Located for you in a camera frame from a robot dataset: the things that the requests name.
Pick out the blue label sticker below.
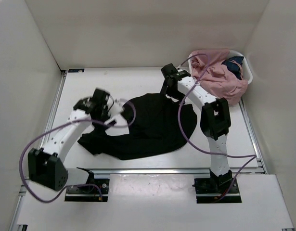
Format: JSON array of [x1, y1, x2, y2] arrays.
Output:
[[68, 68, 85, 73]]

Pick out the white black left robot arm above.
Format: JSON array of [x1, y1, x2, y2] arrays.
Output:
[[27, 89, 129, 193]]

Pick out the white laundry basket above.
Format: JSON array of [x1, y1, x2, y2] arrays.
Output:
[[187, 49, 253, 105]]

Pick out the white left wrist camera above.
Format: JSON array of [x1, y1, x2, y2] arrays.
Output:
[[110, 99, 126, 115]]

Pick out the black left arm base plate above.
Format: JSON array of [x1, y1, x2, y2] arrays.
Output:
[[64, 176, 110, 202]]

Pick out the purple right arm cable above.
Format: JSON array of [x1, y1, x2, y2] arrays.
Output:
[[178, 53, 257, 200]]

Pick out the navy garment in basket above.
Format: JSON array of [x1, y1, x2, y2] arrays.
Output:
[[222, 56, 244, 80]]

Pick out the black trousers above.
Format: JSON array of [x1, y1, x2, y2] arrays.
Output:
[[77, 93, 197, 160]]

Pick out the white front cover panel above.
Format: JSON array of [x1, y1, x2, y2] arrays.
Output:
[[17, 174, 293, 231]]

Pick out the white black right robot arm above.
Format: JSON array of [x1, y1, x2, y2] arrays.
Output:
[[160, 64, 232, 193]]

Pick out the aluminium frame rail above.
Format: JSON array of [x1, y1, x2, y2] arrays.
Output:
[[8, 69, 268, 231]]

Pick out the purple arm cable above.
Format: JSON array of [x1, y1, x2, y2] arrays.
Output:
[[19, 100, 136, 204], [178, 53, 257, 200]]

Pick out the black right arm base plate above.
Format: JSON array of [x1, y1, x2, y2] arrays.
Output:
[[192, 178, 242, 204]]

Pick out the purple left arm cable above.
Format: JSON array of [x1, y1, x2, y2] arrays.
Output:
[[19, 100, 136, 204]]

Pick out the pink garment in basket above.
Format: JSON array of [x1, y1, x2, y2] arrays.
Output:
[[190, 49, 249, 105]]

